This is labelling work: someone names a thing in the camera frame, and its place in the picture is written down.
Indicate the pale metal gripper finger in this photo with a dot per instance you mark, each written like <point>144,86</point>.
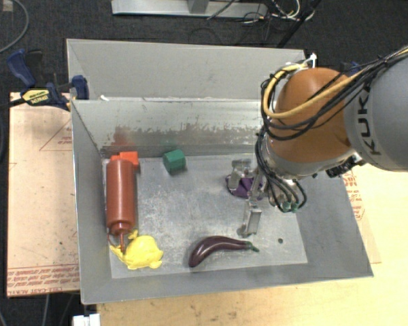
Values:
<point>238,177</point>
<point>253,221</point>

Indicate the purple toy piece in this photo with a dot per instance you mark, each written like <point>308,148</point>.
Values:
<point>242,189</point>

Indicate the grey metal bin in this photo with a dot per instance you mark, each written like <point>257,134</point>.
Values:
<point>197,202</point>

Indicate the purple toy eggplant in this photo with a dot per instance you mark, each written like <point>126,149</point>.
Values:
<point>211,246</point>

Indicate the green block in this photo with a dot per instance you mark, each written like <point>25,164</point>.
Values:
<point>174,161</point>

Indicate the yellow toy animal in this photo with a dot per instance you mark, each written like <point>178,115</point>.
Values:
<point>141,255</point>

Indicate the red-brown squeeze bottle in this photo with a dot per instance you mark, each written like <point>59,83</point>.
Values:
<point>121,195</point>

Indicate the brown cardboard board red print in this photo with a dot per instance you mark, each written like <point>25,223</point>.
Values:
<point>41,189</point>

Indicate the black cylinder on white bracket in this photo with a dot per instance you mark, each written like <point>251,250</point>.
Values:
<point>341,169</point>

